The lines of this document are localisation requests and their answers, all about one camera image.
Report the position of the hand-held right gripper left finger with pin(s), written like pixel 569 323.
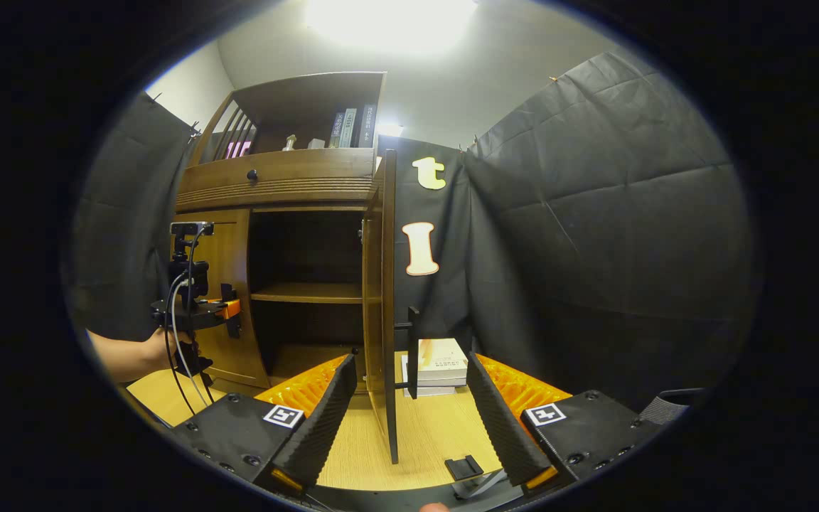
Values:
pixel 324 427

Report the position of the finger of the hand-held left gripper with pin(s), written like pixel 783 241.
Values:
pixel 230 309

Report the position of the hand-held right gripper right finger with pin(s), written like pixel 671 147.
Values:
pixel 502 427

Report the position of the wooden double-door shoe cabinet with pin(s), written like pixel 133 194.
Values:
pixel 274 190

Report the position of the wooden cabinet drawer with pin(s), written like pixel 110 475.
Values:
pixel 310 167

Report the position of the small black clip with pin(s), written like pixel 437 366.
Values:
pixel 463 467

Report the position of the wooden inner shelf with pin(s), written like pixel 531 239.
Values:
pixel 303 291

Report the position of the pink striped item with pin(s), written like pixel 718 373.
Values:
pixel 237 149

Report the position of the dark blue standing book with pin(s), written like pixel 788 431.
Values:
pixel 335 131

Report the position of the black backdrop cloth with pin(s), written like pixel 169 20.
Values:
pixel 594 235

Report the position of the light blue standing book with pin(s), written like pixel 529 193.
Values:
pixel 348 128

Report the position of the ceiling light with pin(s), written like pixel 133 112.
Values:
pixel 388 25

